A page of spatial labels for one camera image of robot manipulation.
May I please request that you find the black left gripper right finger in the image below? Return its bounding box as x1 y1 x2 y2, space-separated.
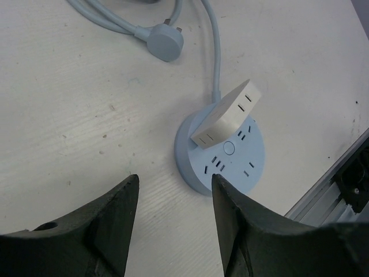
212 174 368 276

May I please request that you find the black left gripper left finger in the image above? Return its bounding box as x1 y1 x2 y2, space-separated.
1 174 140 276

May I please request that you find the round light blue socket hub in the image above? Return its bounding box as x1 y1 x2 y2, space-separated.
174 104 265 197

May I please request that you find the light blue round plug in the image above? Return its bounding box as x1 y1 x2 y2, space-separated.
146 19 184 62

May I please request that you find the white square multi-outlet adapter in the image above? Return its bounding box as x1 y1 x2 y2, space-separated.
191 80 261 149

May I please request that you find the aluminium rail table edge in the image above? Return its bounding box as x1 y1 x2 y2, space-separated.
285 130 368 227

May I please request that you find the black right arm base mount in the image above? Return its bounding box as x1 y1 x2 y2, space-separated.
335 143 368 213

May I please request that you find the light blue thick hub cable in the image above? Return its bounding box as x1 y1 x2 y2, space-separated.
66 0 223 104

